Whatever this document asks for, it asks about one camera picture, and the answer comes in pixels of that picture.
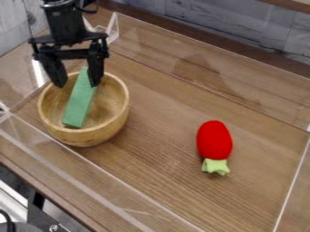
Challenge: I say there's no clear acrylic enclosure wall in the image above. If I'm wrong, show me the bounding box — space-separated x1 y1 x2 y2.
0 14 310 232

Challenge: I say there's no black metal table frame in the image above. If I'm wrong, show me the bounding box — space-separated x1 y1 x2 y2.
27 188 84 232

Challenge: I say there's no clear acrylic corner bracket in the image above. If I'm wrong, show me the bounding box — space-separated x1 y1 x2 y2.
84 14 119 44

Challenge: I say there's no green foam block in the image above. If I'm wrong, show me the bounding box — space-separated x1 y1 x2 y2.
62 67 98 129

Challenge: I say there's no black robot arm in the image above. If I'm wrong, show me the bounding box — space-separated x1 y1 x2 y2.
30 0 110 88

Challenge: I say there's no brown wooden bowl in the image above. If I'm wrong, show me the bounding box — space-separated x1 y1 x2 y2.
38 72 130 147

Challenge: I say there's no red plush strawberry toy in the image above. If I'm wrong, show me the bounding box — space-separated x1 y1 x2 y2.
197 121 233 176

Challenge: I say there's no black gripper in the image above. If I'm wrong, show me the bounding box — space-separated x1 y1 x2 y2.
30 3 110 88

